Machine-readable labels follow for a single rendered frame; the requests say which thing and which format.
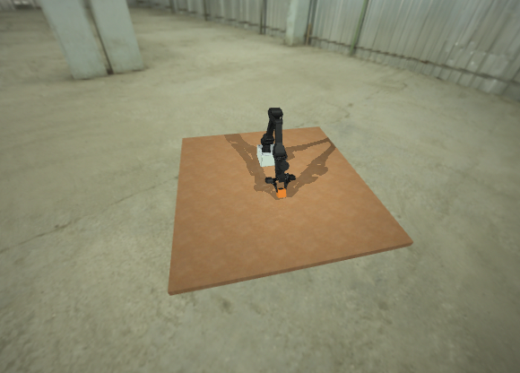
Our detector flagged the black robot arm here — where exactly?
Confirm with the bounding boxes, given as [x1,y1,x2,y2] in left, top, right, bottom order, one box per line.
[261,108,290,183]

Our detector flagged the orange block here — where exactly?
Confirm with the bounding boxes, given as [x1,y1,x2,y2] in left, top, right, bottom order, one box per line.
[276,187,286,198]

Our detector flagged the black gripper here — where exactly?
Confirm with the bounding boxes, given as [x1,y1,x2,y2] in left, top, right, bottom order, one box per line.
[265,169,296,193]

